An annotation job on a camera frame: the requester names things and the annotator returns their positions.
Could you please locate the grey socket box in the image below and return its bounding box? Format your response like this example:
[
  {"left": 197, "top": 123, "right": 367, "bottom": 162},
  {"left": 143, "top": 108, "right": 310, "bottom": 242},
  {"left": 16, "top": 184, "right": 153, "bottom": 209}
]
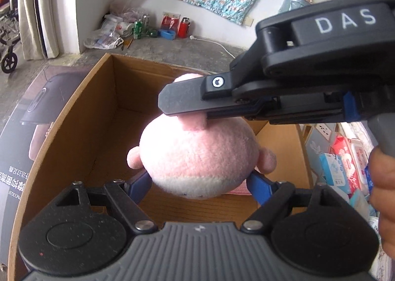
[{"left": 304, "top": 123, "right": 337, "bottom": 158}]

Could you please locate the clear plastic bag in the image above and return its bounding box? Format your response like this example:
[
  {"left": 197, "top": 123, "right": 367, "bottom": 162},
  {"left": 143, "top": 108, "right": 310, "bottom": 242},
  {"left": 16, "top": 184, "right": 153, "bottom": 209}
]
[{"left": 109, "top": 0, "right": 155, "bottom": 22}]

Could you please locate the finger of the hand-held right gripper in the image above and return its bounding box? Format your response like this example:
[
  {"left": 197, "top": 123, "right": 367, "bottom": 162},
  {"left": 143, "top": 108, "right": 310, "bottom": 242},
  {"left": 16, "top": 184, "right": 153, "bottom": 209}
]
[
  {"left": 158, "top": 49, "right": 278, "bottom": 115},
  {"left": 205, "top": 96, "right": 343, "bottom": 125}
]

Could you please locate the white cable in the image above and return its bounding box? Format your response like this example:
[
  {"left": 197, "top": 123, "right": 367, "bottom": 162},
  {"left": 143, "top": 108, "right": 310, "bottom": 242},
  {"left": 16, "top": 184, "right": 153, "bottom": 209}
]
[{"left": 190, "top": 35, "right": 239, "bottom": 60}]

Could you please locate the pink cloth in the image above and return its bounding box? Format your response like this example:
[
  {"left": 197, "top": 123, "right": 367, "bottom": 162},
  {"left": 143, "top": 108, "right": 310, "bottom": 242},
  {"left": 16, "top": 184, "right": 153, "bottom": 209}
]
[{"left": 229, "top": 183, "right": 258, "bottom": 197}]

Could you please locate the blue water jug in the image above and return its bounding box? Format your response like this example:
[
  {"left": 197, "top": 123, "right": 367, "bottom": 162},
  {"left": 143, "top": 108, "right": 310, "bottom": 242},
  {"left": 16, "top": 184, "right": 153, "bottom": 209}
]
[{"left": 279, "top": 0, "right": 312, "bottom": 14}]

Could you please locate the beige curtain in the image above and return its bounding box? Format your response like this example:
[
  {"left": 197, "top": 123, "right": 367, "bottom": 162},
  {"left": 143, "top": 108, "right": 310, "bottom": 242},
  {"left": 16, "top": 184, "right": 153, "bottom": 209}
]
[{"left": 17, "top": 0, "right": 60, "bottom": 59}]

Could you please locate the blue white mask box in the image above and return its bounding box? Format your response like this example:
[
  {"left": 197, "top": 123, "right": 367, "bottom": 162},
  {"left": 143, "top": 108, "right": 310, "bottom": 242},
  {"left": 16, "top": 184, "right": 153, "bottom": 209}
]
[{"left": 319, "top": 153, "right": 352, "bottom": 194}]

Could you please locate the cardboard box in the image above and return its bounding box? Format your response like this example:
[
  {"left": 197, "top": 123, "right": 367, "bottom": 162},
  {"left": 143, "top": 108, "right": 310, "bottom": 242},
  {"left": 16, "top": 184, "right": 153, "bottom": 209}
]
[{"left": 0, "top": 53, "right": 314, "bottom": 281}]

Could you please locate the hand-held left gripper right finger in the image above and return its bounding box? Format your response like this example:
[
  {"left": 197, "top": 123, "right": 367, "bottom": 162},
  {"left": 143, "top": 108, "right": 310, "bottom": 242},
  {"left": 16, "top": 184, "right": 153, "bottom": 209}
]
[{"left": 242, "top": 173, "right": 340, "bottom": 234}]

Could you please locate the red packet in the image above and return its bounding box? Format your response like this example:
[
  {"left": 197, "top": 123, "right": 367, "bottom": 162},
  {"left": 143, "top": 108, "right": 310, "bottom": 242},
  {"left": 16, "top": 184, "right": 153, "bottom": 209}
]
[{"left": 161, "top": 12, "right": 181, "bottom": 33}]

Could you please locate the small white plastic bag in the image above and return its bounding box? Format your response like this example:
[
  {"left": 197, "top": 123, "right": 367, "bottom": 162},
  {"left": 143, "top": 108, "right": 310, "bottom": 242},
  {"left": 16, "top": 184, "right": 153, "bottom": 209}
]
[{"left": 84, "top": 14, "right": 124, "bottom": 50}]

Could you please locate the red wet wipes pack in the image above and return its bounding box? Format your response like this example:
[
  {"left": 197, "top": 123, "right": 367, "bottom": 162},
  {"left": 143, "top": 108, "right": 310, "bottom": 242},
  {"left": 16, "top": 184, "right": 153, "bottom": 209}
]
[{"left": 331, "top": 135, "right": 370, "bottom": 196}]

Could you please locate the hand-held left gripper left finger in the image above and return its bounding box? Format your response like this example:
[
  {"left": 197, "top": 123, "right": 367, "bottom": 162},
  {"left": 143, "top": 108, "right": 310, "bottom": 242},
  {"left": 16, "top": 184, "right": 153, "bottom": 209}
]
[{"left": 56, "top": 170, "right": 156, "bottom": 234}]

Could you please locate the pink plush toy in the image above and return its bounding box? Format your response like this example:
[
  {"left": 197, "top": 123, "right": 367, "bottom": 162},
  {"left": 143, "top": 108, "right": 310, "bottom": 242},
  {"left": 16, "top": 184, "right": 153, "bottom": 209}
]
[{"left": 126, "top": 74, "right": 277, "bottom": 200}]

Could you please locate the person's right hand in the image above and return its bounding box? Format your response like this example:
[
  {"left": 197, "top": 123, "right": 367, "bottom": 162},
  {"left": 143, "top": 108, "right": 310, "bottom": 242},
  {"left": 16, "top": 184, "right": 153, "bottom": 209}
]
[{"left": 369, "top": 148, "right": 395, "bottom": 257}]

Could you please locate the red bottle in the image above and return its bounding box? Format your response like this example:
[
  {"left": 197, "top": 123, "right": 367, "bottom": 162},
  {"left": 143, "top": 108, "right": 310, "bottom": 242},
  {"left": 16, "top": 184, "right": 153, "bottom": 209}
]
[{"left": 178, "top": 17, "right": 191, "bottom": 39}]

